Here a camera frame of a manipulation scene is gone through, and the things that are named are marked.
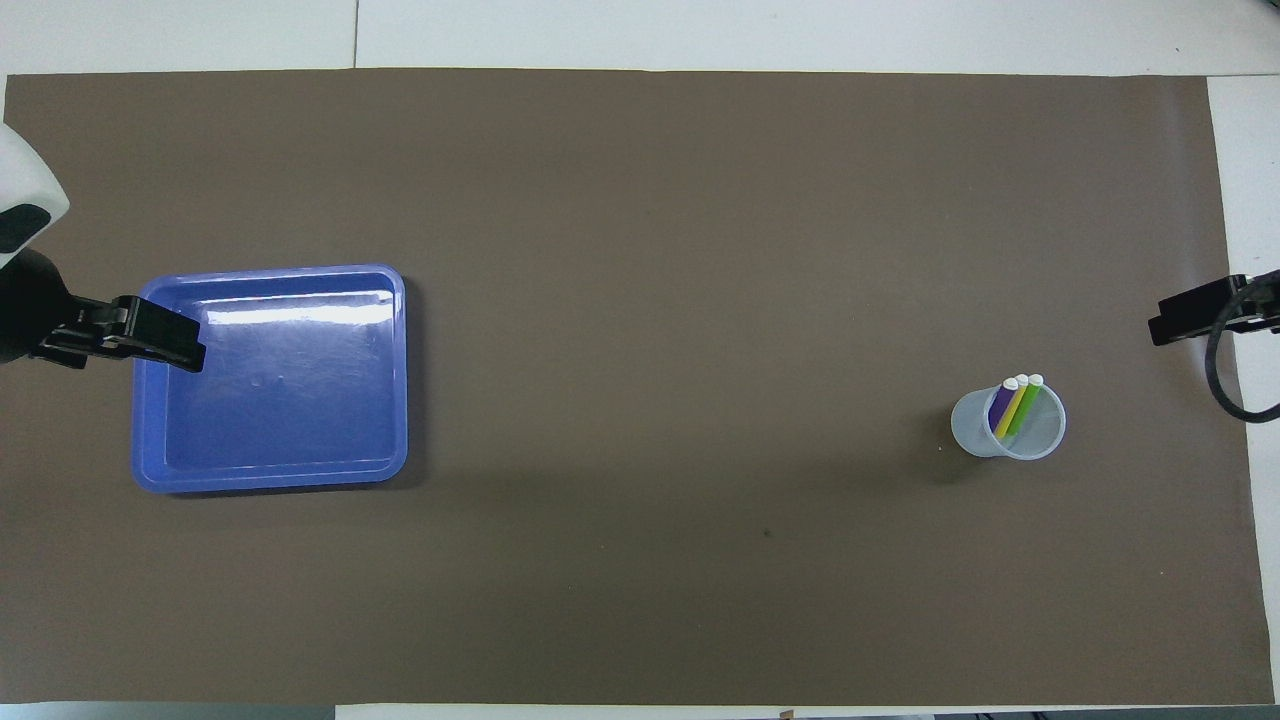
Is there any yellow pen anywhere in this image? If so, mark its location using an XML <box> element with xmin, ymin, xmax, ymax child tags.
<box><xmin>995</xmin><ymin>375</ymin><xmax>1031</xmax><ymax>439</ymax></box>

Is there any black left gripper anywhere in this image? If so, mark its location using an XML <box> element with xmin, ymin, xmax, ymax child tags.
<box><xmin>0</xmin><ymin>250</ymin><xmax>207</xmax><ymax>373</ymax></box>

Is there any translucent plastic cup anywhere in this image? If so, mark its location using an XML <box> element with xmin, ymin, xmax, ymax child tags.
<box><xmin>950</xmin><ymin>383</ymin><xmax>1067</xmax><ymax>461</ymax></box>

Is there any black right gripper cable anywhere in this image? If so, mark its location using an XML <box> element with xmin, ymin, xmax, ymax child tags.
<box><xmin>1205</xmin><ymin>272</ymin><xmax>1280</xmax><ymax>426</ymax></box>

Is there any blue plastic tray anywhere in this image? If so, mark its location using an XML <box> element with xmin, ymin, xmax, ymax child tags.
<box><xmin>132</xmin><ymin>264</ymin><xmax>409</xmax><ymax>495</ymax></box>

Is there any green pen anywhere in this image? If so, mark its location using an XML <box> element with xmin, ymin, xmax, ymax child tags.
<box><xmin>1005</xmin><ymin>374</ymin><xmax>1045</xmax><ymax>437</ymax></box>

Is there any brown table mat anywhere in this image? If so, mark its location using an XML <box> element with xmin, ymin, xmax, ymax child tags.
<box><xmin>0</xmin><ymin>68</ymin><xmax>1277</xmax><ymax>707</ymax></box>

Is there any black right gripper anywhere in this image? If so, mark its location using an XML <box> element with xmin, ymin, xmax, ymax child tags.
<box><xmin>1148</xmin><ymin>270</ymin><xmax>1280</xmax><ymax>348</ymax></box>

